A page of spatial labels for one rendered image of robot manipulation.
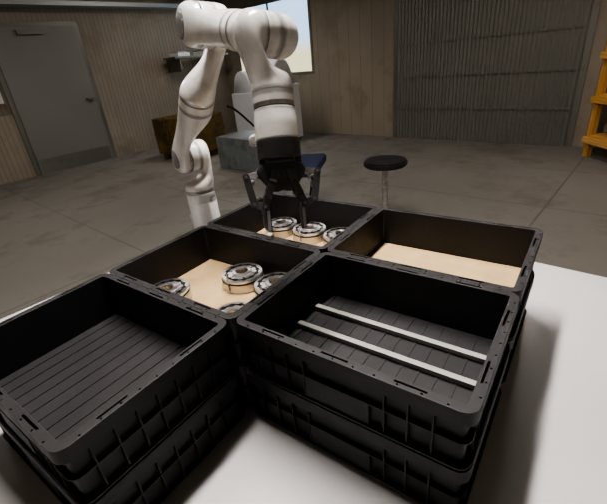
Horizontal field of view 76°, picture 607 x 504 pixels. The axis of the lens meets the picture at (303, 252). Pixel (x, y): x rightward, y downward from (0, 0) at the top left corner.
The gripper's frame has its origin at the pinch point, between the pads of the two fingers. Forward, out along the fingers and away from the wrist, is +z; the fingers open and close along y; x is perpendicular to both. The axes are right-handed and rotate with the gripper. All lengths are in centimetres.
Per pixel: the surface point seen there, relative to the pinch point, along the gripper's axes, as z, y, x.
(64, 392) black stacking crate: 26, -43, 4
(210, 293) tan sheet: 17.0, -17.0, 27.4
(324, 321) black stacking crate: 22.1, 6.8, 8.5
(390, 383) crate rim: 21.4, 8.6, -22.5
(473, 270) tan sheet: 18, 46, 16
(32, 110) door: -178, -297, 624
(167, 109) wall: -202, -115, 770
